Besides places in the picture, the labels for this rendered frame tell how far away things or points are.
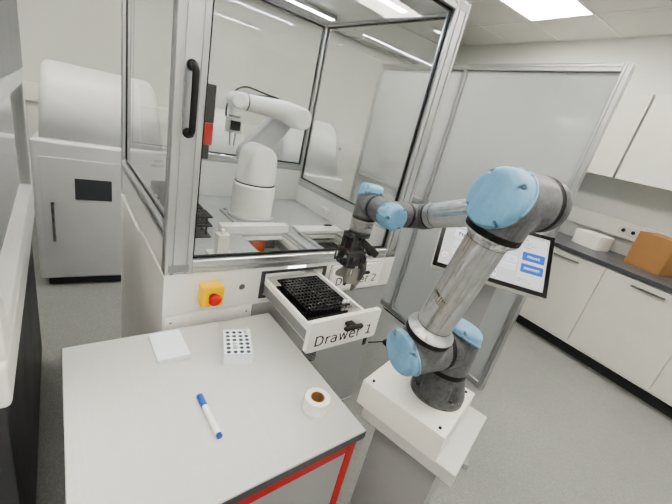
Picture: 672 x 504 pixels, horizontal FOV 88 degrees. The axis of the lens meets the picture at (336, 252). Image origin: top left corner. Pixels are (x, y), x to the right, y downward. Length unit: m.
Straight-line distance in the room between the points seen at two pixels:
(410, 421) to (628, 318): 2.81
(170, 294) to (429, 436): 0.84
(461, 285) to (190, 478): 0.68
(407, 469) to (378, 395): 0.24
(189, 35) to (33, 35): 3.35
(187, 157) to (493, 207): 0.78
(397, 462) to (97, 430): 0.77
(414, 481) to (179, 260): 0.93
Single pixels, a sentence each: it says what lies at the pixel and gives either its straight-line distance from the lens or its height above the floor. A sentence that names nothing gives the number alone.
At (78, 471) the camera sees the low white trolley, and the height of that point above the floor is 0.76.
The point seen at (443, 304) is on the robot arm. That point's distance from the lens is 0.80.
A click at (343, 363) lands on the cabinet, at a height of 0.35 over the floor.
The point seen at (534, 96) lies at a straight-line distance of 2.58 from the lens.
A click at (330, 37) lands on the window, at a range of 1.24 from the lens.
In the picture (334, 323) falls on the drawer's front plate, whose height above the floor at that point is 0.91.
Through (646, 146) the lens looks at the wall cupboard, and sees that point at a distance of 3.99.
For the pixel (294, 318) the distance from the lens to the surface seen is 1.14.
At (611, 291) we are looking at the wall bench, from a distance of 3.62.
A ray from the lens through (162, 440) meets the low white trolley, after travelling 0.94.
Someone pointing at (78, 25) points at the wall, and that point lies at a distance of 4.31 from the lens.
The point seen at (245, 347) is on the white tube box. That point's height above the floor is 0.80.
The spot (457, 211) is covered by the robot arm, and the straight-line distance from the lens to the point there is 0.95.
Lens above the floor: 1.49
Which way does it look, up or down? 20 degrees down
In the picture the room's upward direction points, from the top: 13 degrees clockwise
